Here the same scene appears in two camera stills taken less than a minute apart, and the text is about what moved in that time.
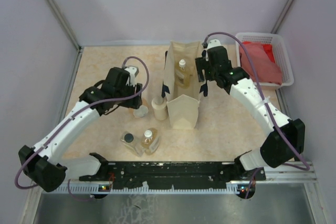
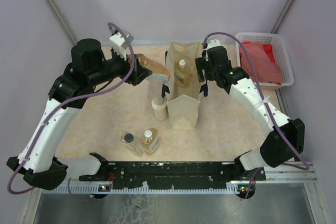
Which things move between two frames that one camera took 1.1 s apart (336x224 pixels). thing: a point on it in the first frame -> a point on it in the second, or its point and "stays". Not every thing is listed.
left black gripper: (134, 102) -> (139, 73)
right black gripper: (201, 64) stays
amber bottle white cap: (150, 140) stays
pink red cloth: (262, 57) stays
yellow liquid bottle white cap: (182, 74) stays
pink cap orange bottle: (144, 97) -> (150, 65)
